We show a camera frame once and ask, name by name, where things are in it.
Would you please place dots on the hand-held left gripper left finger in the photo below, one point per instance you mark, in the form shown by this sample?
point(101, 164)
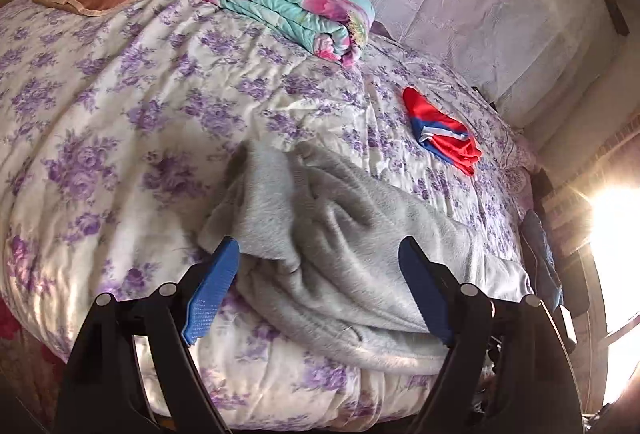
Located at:
point(212, 286)

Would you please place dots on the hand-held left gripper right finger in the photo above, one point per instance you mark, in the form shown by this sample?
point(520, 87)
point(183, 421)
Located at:
point(425, 286)

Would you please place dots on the grey fleece pants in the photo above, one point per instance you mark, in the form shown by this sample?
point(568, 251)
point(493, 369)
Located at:
point(345, 239)

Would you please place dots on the blue cloth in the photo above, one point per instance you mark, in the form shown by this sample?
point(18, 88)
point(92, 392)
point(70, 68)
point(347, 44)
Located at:
point(542, 254)

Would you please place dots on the red and blue folded garment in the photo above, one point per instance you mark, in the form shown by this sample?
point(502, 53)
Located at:
point(445, 134)

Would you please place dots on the purple floral bed cover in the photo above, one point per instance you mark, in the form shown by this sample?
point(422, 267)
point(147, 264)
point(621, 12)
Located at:
point(125, 114)

